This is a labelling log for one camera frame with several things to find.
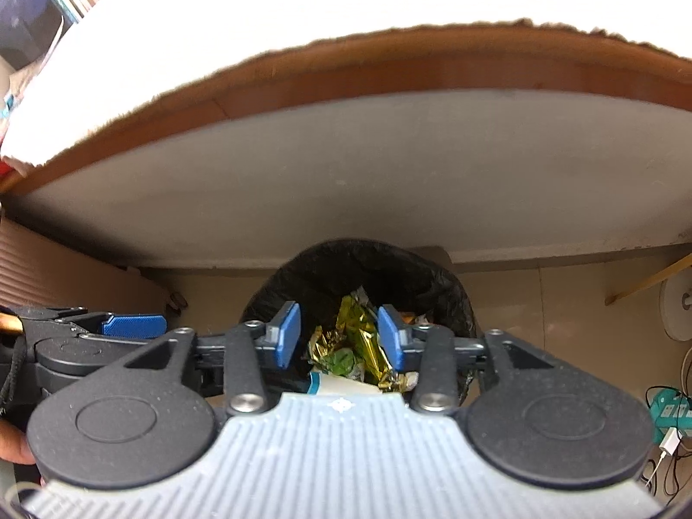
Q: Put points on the wooden table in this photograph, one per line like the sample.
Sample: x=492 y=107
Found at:
x=378 y=135

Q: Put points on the green power strip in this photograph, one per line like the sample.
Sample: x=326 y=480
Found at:
x=673 y=411

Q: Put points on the white blue paper bag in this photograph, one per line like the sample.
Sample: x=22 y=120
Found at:
x=346 y=384

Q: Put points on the person's left hand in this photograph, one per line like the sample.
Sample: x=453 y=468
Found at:
x=13 y=443

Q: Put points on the green wrapper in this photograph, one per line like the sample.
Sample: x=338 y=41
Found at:
x=340 y=362

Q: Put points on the white round fan base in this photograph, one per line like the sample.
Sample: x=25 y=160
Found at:
x=678 y=305

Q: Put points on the row of upright side books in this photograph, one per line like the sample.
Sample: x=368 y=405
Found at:
x=48 y=0

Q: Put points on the trash bin with black bag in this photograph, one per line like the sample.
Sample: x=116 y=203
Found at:
x=324 y=270

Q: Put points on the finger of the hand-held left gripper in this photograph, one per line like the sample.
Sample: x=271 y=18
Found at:
x=48 y=314
x=132 y=326

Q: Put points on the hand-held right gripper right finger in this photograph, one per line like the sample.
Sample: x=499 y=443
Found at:
x=392 y=338

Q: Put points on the pink striped tablecloth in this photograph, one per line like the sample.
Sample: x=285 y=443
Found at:
x=324 y=0

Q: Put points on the large gold foil bag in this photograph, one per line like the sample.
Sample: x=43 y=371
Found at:
x=365 y=330

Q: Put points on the white charger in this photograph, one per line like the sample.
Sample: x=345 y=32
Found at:
x=672 y=440

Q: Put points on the wooden stick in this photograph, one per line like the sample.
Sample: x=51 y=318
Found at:
x=649 y=281

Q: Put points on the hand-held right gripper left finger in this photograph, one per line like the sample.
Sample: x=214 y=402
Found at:
x=286 y=335

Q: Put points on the beige ribbed panel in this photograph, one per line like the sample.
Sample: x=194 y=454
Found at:
x=54 y=265

